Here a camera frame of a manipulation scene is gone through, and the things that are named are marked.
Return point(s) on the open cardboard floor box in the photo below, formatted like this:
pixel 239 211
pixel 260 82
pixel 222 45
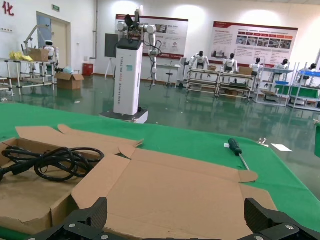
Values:
pixel 68 81

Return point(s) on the grey metal object at edge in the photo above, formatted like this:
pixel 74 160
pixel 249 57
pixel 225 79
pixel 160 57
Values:
pixel 281 147

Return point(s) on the white black humanoid robot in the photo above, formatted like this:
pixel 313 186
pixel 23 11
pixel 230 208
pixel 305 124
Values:
pixel 310 71
pixel 282 65
pixel 200 60
pixel 231 62
pixel 256 67

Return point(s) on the red white wall poster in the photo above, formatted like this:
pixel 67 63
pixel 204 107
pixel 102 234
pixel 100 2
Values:
pixel 175 32

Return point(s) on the yellow cloth pile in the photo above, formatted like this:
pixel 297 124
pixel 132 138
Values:
pixel 20 57

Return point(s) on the tube frame workbench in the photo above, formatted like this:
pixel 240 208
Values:
pixel 202 80
pixel 235 85

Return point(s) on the large open cardboard box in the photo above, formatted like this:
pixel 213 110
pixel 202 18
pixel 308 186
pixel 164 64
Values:
pixel 175 195

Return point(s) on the small white round-head robot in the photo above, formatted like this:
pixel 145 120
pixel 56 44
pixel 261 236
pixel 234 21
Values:
pixel 50 50

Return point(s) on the blue plastic bin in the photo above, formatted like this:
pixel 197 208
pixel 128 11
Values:
pixel 310 72

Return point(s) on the white shelf rack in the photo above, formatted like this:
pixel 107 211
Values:
pixel 272 87
pixel 305 92

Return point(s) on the shallow open cardboard box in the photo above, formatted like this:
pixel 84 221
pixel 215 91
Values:
pixel 30 197

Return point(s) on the small cardboard box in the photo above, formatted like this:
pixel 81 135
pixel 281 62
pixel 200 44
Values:
pixel 245 70
pixel 212 68

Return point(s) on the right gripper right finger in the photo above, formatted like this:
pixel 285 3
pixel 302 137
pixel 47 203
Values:
pixel 270 223

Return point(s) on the grey wall pipe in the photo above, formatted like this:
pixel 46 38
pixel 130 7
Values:
pixel 95 30

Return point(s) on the small white label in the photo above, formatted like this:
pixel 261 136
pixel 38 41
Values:
pixel 226 145

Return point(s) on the clear plastic scrap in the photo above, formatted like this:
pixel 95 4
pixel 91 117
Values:
pixel 262 140

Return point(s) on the green table cloth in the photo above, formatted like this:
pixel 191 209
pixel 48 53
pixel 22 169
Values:
pixel 187 140

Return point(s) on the red box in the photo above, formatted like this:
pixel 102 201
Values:
pixel 88 70

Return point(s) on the green exit sign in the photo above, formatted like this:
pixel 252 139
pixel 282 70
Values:
pixel 56 7

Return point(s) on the dark screen on stand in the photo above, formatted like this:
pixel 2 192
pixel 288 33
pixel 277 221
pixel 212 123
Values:
pixel 111 45

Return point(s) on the wide red photo poster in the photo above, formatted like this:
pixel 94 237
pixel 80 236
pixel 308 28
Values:
pixel 225 37

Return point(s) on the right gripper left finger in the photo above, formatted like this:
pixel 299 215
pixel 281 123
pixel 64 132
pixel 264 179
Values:
pixel 87 220

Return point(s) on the black round stool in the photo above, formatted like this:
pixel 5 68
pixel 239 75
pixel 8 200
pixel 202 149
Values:
pixel 169 73

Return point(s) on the cardboard box on rack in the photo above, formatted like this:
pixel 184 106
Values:
pixel 38 55

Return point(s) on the teal plastic bag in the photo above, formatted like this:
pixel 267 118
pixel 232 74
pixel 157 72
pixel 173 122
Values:
pixel 68 70

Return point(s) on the beige door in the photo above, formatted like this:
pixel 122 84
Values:
pixel 61 45

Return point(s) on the white tube frame rack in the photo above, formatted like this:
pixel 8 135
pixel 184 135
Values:
pixel 32 72

